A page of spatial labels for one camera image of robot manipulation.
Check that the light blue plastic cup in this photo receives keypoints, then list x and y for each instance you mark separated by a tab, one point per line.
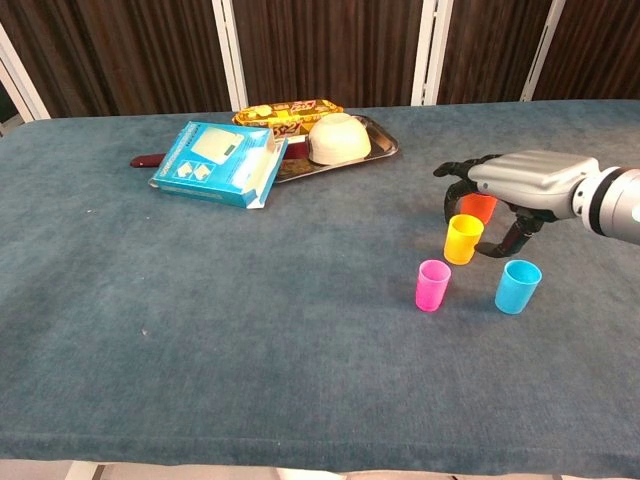
515	292

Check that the blue kitchen scale box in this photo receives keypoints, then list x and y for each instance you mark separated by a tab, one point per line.
210	160

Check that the blue table cloth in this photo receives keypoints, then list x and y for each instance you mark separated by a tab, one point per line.
250	325

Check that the cream upturned bowl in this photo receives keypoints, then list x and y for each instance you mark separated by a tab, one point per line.
340	140

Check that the orange plastic cup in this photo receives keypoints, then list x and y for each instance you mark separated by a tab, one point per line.
480	206

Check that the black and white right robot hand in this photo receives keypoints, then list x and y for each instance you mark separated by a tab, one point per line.
530	180

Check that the yellow plastic cup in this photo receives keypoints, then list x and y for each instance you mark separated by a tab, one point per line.
462	242

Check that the pink plastic cup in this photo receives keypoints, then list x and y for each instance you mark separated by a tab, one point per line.
431	290

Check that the yellow snack package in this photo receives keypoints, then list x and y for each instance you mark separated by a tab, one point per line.
280	117

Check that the white partition post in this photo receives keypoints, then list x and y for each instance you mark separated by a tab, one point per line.
542	55
231	60
430	55
20	75

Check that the dark brown slatted partition panel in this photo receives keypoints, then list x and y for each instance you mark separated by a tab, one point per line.
325	50
600	45
125	50
490	50

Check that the stainless steel tray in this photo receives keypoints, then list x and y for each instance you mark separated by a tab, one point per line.
385	145

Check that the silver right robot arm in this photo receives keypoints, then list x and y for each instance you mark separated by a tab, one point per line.
615	205

